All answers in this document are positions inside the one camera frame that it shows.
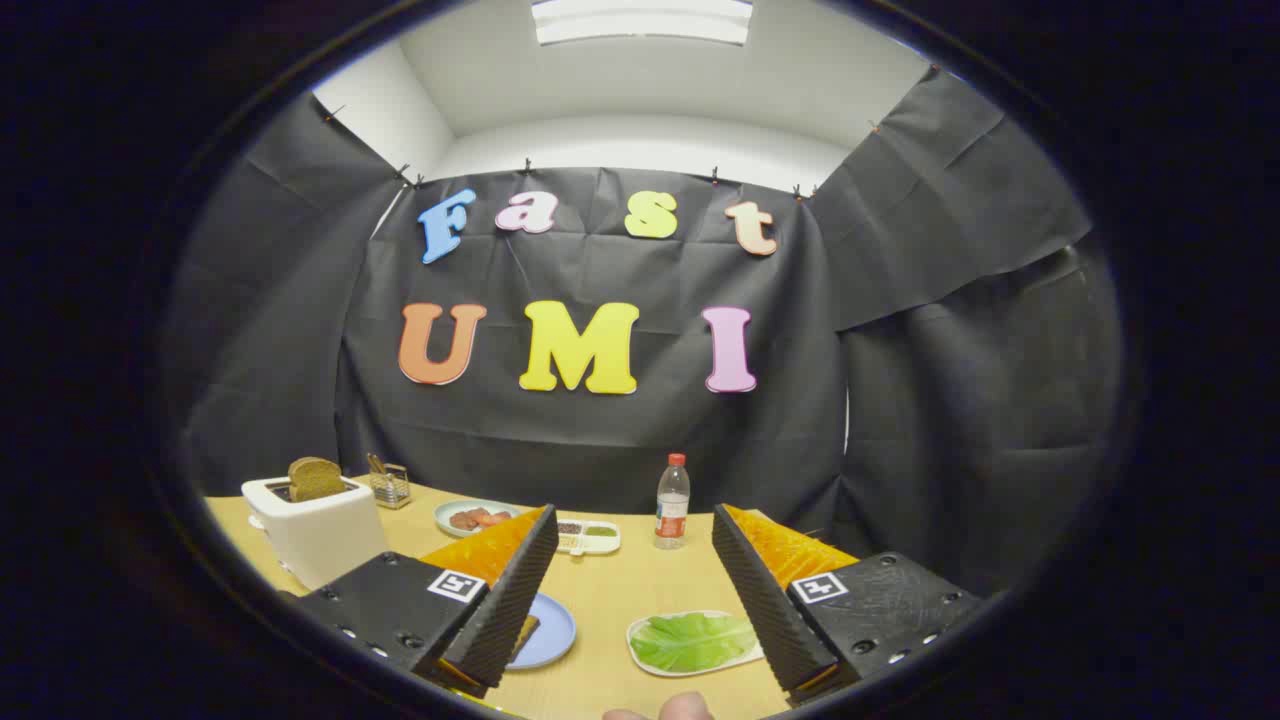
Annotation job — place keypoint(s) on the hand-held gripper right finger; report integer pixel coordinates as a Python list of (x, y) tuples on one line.
[(765, 610)]

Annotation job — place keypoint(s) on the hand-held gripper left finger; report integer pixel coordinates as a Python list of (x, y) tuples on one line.
[(510, 600)]

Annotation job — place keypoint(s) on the green lettuce leaf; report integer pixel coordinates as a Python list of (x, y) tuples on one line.
[(690, 642)]

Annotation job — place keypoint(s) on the brown toast bread slice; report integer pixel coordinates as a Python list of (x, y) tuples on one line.
[(315, 480)]

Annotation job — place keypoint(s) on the blue plate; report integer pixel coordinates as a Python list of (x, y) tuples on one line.
[(550, 630)]

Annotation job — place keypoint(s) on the red meat slices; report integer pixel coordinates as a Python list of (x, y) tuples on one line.
[(478, 518)]

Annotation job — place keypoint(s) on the light green plate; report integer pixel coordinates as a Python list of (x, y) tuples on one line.
[(445, 518)]

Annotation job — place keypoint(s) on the white divided condiment tray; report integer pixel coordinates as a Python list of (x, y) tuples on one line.
[(600, 545)]

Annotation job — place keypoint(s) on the white square plate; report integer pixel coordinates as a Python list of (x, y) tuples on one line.
[(633, 640)]

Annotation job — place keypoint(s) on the clear plastic water bottle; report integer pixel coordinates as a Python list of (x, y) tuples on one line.
[(672, 500)]

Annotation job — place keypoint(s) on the brown wooden chopsticks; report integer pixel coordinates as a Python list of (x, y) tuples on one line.
[(376, 463)]

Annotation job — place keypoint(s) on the white toaster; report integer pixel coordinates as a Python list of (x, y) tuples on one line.
[(320, 535)]

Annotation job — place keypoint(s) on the ceiling light panel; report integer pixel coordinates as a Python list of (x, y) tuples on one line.
[(640, 25)]

